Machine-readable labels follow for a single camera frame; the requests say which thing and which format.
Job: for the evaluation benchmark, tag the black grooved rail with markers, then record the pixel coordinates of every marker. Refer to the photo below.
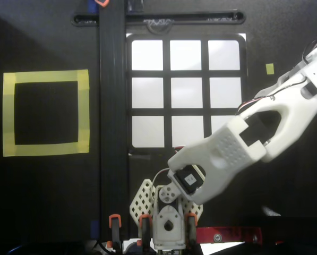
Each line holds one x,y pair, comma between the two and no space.
113,106

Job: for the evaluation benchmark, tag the small yellow tape piece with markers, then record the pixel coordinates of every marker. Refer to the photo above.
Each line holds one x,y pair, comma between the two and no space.
269,69

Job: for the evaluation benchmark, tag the white perforated base plate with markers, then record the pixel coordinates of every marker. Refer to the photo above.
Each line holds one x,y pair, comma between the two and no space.
139,202

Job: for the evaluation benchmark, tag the red bracket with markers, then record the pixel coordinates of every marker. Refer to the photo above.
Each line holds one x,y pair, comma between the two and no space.
232,235

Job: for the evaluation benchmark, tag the yellow tape square outline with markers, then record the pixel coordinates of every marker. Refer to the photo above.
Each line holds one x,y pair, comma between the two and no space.
46,76

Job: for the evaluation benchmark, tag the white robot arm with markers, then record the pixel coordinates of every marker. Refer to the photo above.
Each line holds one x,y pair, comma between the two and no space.
227,151

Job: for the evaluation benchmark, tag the blue tape piece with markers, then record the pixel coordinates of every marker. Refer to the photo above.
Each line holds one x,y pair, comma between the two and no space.
94,228
92,5

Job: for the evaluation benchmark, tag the black slotted bar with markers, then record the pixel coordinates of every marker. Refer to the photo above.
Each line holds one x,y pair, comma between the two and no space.
195,18

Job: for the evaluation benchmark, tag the black white grid mat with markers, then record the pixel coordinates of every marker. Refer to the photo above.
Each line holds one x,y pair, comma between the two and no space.
186,55

